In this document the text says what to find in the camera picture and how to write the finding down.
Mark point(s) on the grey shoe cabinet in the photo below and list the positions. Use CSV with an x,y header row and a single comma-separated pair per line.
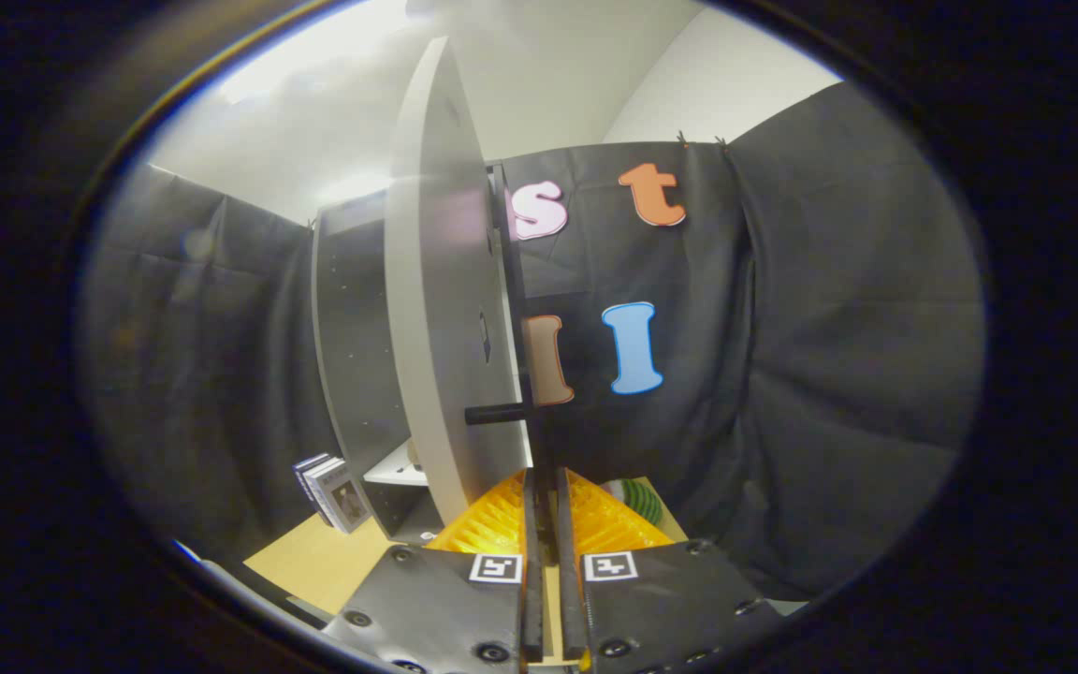
x,y
352,356

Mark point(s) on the white shoe cabinet door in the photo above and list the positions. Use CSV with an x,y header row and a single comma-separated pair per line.
x,y
436,281

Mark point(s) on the green striped object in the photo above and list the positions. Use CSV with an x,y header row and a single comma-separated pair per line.
x,y
637,499

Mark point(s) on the stack of small books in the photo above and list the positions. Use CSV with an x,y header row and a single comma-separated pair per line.
x,y
333,491

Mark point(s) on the black backdrop cloth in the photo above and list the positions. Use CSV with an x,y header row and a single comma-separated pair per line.
x,y
829,374

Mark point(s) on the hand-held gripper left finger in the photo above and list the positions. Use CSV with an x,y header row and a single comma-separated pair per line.
x,y
531,562

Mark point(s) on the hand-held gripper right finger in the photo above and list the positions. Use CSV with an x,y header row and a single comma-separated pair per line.
x,y
567,562

